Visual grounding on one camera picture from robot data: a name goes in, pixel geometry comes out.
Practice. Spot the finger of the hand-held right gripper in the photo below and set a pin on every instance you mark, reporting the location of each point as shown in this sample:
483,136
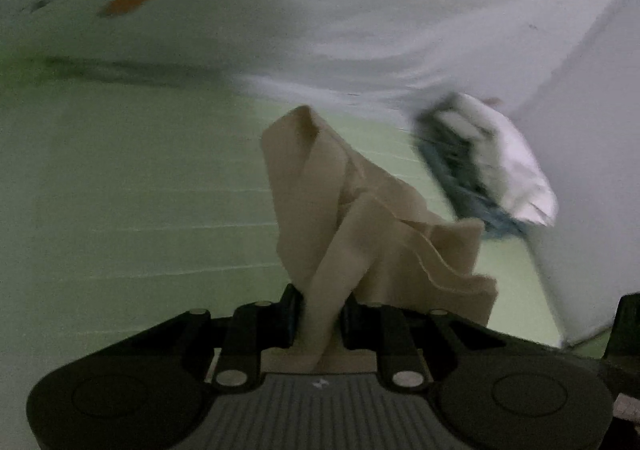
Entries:
625,330

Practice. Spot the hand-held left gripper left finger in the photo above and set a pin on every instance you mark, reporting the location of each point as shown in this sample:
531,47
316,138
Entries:
292,312

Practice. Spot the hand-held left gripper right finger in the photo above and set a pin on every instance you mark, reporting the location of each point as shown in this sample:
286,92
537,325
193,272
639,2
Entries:
350,317

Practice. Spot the beige garment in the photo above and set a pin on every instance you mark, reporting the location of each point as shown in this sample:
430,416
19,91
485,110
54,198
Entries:
350,230

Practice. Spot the folded white blue clothes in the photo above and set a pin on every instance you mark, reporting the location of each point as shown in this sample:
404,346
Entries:
485,165

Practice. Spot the white carrot printed blanket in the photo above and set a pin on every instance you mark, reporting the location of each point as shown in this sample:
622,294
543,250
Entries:
300,15

